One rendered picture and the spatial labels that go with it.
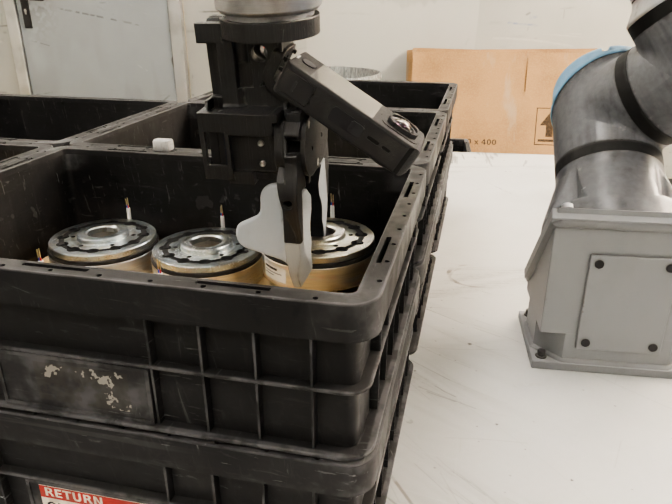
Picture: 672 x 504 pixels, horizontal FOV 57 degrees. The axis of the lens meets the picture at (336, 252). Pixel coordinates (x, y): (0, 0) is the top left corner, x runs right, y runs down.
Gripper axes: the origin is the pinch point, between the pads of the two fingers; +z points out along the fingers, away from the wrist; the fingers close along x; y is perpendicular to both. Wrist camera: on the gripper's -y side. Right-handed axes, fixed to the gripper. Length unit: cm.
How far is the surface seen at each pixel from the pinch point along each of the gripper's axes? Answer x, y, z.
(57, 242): -0.6, 25.5, 0.9
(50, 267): 16.5, 12.0, -8.0
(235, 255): -1.7, 7.9, 1.3
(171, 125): -34.4, 29.7, 0.9
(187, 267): 2.0, 10.9, 0.7
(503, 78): -299, -25, 62
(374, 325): 17.0, -8.2, -6.5
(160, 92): -295, 174, 74
